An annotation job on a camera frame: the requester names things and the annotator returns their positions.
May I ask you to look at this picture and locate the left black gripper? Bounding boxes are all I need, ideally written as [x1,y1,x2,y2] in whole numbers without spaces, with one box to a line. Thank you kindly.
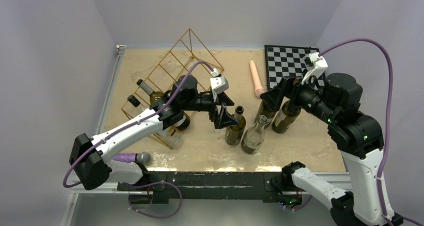
[181,89,239,128]

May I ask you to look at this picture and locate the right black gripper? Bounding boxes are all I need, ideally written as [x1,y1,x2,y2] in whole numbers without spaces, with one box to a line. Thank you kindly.
[260,71,337,122]

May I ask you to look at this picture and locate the dark green wine bottle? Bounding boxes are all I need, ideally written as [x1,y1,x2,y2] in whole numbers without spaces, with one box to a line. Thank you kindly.
[136,79,191,131]

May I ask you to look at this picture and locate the clear glass liquor bottle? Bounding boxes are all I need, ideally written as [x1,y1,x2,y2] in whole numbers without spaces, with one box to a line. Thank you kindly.
[123,94,180,149]

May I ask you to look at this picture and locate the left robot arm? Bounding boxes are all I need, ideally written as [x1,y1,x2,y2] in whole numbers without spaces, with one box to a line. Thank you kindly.
[66,74,239,190]

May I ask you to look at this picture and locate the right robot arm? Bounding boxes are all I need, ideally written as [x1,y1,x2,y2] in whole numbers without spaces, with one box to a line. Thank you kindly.
[261,73,404,225]

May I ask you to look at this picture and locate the dark green bottle rear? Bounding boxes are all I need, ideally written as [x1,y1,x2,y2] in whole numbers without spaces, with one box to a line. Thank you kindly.
[254,100,277,129]

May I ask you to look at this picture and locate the dark green bottle right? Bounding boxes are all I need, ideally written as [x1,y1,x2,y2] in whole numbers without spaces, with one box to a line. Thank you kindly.
[271,100,302,134]

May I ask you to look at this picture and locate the clear brown-tinted bottle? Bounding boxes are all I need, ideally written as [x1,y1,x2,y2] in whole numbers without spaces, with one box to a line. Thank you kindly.
[241,115,267,154]

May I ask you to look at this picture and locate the black white chessboard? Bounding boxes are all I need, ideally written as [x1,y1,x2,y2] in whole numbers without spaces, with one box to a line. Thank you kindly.
[264,45,320,90]

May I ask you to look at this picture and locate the purple glitter microphone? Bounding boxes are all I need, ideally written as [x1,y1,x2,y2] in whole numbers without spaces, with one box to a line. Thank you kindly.
[112,152,152,165]

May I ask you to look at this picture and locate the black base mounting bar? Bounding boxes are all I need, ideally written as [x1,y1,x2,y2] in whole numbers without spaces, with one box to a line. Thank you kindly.
[118,171,308,207]

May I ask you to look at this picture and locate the pink cylindrical handle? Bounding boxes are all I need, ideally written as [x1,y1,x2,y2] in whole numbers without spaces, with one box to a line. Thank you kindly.
[249,60,265,98]

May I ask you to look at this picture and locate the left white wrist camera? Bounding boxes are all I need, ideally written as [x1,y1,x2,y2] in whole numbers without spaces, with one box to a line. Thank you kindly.
[210,68,229,102]

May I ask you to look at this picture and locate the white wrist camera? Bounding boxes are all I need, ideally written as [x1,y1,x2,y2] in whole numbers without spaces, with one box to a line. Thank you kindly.
[210,68,229,102]
[301,52,328,85]

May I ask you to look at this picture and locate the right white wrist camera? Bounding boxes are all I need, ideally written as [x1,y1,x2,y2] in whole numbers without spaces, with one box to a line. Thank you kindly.
[301,52,328,85]

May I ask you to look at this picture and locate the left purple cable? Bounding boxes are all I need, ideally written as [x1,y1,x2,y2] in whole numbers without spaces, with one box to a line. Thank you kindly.
[62,61,218,189]

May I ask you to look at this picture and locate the gold wire wine rack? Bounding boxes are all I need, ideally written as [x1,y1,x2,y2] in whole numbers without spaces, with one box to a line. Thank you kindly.
[121,29,224,135]

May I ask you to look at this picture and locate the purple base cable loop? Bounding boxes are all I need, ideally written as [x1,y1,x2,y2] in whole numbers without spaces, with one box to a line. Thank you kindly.
[127,180,185,218]

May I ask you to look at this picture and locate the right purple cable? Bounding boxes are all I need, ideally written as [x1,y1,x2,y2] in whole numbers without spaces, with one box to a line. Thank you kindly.
[319,38,424,226]

